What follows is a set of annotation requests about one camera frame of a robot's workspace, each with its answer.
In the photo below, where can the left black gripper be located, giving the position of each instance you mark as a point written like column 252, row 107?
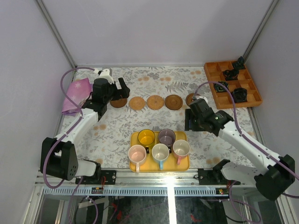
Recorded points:
column 120, row 91

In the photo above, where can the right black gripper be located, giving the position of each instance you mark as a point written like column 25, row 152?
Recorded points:
column 189, row 115

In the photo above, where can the dark wooden coaster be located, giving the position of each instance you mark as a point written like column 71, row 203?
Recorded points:
column 118, row 103

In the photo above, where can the brown wooden coaster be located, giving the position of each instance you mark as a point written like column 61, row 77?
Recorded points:
column 190, row 98
column 173, row 102

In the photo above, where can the woven rattan coaster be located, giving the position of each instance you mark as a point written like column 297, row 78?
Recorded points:
column 137, row 103
column 155, row 102

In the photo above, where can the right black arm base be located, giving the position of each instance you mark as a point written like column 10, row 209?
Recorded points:
column 214, row 175

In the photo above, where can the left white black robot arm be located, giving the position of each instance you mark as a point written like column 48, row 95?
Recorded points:
column 58, row 156

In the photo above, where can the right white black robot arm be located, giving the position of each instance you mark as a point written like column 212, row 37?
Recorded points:
column 272, row 174

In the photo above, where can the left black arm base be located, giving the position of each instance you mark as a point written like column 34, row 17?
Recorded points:
column 93, row 174

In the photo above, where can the yellow glass cup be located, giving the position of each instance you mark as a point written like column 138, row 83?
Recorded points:
column 146, row 137

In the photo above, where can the purple mug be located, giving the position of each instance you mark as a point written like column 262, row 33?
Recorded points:
column 167, row 137

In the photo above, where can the black green wrapped item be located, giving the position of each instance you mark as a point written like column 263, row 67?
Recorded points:
column 221, row 86

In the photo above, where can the pink purple folded cloth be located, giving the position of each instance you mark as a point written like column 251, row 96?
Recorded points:
column 78, row 92

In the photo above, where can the orange compartment tray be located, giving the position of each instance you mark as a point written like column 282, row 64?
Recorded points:
column 214, row 72

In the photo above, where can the black wrapped item bottom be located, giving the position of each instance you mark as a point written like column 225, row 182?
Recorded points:
column 239, row 95

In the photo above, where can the yellow plastic tray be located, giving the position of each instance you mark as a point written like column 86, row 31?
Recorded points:
column 148, row 153

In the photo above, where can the black wrapped item top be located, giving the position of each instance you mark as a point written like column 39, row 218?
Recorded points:
column 239, row 64

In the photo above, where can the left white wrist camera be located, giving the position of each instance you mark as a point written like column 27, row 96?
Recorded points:
column 105, row 74

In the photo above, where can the blue handled white mug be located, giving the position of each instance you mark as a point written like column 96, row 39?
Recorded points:
column 160, row 154

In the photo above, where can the aluminium front rail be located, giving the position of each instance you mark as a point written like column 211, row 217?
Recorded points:
column 126, row 178

